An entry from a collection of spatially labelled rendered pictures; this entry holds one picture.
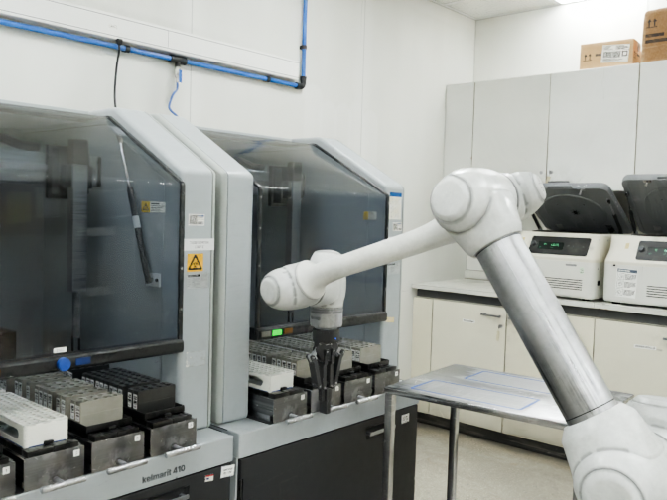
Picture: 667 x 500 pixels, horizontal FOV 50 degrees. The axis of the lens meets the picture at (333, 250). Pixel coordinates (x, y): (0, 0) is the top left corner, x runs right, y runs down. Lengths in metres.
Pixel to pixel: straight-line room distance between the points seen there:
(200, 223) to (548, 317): 0.94
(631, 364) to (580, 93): 1.56
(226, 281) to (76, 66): 1.34
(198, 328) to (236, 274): 0.19
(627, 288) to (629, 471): 2.65
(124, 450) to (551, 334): 0.99
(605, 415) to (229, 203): 1.11
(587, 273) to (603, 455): 2.70
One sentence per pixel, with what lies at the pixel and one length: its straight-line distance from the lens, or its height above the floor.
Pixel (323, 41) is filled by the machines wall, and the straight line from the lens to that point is 3.95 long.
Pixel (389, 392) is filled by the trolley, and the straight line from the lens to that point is 2.16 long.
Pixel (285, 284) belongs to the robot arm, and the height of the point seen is 1.16.
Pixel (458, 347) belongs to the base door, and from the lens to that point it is 4.44.
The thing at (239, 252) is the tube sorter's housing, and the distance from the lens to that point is 2.00.
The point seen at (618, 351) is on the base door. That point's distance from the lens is 4.00.
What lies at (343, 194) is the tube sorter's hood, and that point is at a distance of 2.29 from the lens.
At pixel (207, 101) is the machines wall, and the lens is 3.37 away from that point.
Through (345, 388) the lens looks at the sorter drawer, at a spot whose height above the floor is 0.79.
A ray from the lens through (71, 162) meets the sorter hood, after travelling 1.78.
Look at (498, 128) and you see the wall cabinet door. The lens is 4.62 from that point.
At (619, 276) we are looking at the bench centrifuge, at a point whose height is 1.05.
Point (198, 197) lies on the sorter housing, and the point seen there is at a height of 1.36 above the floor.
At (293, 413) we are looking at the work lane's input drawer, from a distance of 2.11.
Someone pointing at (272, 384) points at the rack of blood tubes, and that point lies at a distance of 2.08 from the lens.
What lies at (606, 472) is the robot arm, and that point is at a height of 0.90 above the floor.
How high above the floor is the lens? 1.33
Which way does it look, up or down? 3 degrees down
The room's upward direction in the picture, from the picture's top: 2 degrees clockwise
